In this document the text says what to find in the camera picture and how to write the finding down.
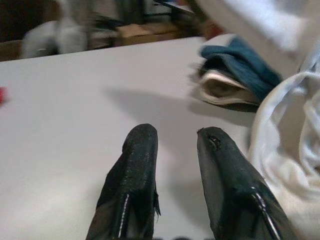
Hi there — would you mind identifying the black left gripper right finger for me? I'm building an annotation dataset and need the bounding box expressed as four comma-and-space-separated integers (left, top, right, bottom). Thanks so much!
196, 126, 298, 240

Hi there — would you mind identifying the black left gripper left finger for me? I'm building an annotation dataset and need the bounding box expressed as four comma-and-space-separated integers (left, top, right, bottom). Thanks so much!
86, 122, 161, 240

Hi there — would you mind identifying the white t-shirt black print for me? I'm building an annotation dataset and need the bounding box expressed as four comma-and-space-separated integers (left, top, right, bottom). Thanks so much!
247, 71, 320, 240

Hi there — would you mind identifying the red plastic clothes hanger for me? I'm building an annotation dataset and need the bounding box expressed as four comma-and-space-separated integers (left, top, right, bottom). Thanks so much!
0, 86, 9, 104

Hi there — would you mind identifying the grey white folded garment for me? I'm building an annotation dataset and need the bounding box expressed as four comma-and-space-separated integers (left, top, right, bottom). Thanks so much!
197, 72, 261, 113

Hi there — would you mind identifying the dark blue garment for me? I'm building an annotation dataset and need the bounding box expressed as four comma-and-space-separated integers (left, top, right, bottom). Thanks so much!
198, 37, 283, 101

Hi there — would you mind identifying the brown cardboard box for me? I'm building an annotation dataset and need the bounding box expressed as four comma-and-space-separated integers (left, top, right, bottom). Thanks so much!
109, 23, 211, 48

